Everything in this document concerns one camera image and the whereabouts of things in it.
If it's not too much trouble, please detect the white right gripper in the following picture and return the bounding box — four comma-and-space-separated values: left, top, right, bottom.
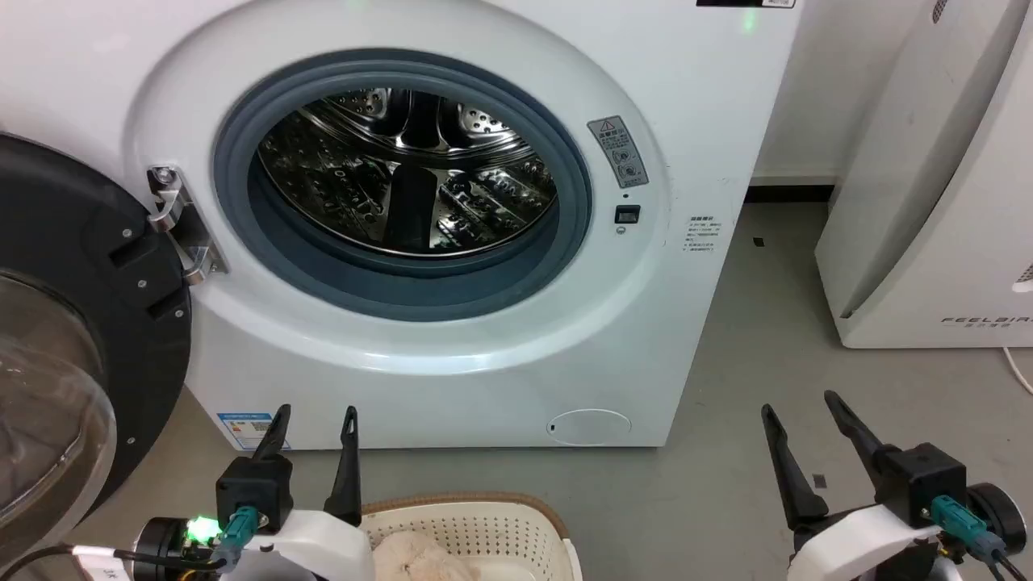
761, 391, 947, 581

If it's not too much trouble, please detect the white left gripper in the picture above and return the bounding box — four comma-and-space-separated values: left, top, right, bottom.
232, 404, 377, 581

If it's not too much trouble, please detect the beige fluffy plush toy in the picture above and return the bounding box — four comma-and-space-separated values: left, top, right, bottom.
372, 532, 483, 581

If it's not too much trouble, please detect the black washer door with glass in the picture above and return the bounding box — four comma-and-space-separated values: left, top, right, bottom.
0, 133, 194, 581

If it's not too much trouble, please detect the metal washing machine door hinge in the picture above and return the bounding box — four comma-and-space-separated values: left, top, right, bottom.
147, 165, 229, 286

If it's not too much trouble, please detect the stainless steel washing machine drum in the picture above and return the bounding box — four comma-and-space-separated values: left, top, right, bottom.
257, 86, 559, 258

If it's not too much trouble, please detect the blue energy label sticker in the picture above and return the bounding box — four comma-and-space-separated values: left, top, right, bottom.
216, 412, 285, 451

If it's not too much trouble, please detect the grey rubber door gasket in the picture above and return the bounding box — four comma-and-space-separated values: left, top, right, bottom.
212, 48, 595, 323

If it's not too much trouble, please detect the white laundry basket tan rim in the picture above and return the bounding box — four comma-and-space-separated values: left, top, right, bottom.
359, 492, 584, 581

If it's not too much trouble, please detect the oval white filter cover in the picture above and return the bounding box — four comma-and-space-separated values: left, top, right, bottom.
547, 408, 633, 447

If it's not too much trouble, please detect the small printed text sticker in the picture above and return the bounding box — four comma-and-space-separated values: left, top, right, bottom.
684, 215, 720, 256

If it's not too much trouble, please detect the white air purifier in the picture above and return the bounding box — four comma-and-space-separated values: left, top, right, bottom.
813, 0, 1033, 350

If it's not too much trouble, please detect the white front-load washing machine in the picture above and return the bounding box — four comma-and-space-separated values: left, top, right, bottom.
0, 0, 805, 451

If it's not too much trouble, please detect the grey warning sticker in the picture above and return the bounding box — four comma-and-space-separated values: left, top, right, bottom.
587, 115, 650, 190

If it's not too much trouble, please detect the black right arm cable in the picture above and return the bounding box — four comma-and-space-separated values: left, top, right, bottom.
929, 495, 1014, 581

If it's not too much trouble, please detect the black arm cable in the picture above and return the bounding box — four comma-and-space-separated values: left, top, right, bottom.
929, 495, 1014, 581
0, 506, 261, 581

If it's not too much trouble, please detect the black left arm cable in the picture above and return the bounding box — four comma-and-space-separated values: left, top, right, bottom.
0, 506, 261, 581

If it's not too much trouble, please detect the white power cable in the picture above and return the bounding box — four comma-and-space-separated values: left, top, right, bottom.
1002, 346, 1033, 397

